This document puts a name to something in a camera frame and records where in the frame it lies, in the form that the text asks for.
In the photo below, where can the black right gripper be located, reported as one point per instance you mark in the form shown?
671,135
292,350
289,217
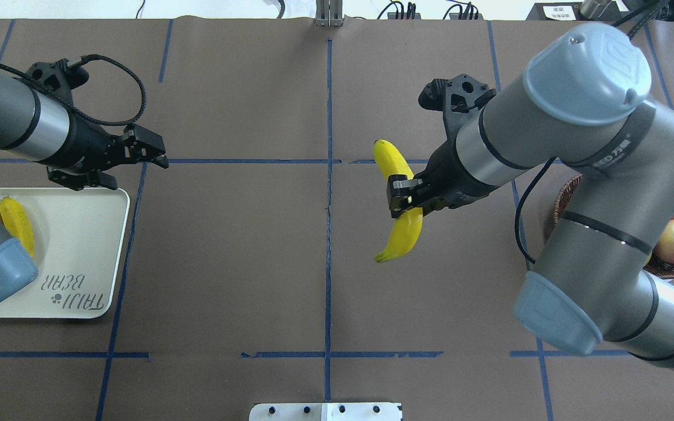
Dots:
449,175

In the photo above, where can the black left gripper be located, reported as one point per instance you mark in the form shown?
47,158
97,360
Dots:
86,149

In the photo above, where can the aluminium frame post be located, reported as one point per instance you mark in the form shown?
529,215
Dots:
329,13

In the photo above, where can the white bear tray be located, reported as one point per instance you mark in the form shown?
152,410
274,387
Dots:
78,243

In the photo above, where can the metal base plate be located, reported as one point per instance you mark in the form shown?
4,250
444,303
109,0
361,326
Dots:
327,411

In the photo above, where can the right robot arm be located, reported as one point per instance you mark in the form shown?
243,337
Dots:
583,100

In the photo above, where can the brown wicker basket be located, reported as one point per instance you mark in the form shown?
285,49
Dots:
654,265

